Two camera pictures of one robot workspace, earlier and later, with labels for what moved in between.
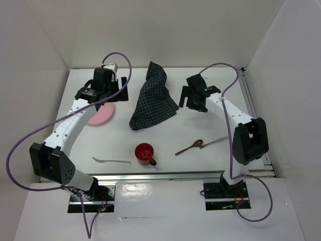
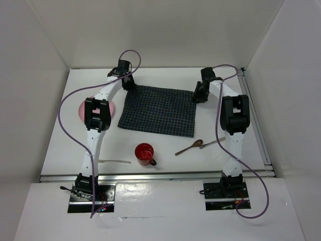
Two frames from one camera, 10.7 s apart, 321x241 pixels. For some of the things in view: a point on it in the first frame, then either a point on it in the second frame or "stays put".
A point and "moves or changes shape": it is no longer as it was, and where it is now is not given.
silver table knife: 225,138 stays put
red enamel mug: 144,152 stays put
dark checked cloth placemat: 155,102 moves or changes shape
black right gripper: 185,93 → 201,99
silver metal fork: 103,161 stays put
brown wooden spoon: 197,143 stays put
